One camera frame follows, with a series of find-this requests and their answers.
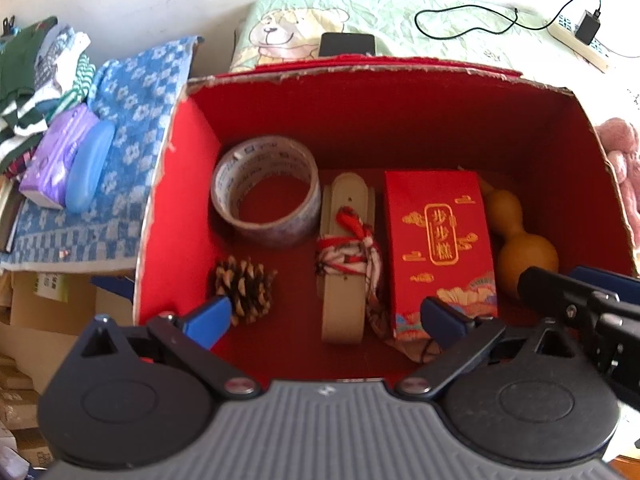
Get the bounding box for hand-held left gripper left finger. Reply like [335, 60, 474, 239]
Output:
[75, 294, 263, 401]

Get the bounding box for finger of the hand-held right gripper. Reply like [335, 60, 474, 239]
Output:
[517, 266, 640, 386]
[570, 266, 640, 305]

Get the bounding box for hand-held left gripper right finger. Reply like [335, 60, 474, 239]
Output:
[395, 296, 588, 401]

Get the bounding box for brown gourd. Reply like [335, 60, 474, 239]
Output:
[479, 175, 560, 303]

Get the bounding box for brown pine cone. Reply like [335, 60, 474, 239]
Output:
[214, 255, 278, 326]

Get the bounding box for wooden clappers with red string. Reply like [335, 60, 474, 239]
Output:
[315, 172, 443, 363]

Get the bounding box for small red gift box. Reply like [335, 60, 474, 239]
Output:
[384, 170, 500, 341]

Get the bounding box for printed packing tape roll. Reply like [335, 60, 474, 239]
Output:
[210, 135, 322, 248]

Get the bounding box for red cardboard box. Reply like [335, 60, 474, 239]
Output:
[132, 55, 640, 381]

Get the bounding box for pink plush toy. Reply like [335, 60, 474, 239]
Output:
[599, 117, 640, 248]

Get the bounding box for pile of cardboard boxes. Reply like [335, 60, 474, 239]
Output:
[0, 270, 136, 466]

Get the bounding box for blue glasses case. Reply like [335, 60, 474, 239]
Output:
[65, 120, 116, 215]

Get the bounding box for blue chequered towel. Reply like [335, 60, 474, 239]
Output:
[0, 35, 205, 273]

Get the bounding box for purple tissue pack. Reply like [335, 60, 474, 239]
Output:
[19, 104, 101, 210]

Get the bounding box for white power strip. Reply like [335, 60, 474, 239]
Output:
[547, 10, 612, 73]

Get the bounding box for black charger plug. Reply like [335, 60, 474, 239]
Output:
[574, 9, 603, 46]

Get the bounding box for black smartphone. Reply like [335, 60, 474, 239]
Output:
[318, 31, 377, 58]

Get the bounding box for pile of folded clothes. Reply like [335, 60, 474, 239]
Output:
[0, 16, 97, 178]

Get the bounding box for black charger cable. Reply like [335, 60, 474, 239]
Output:
[414, 0, 603, 41]

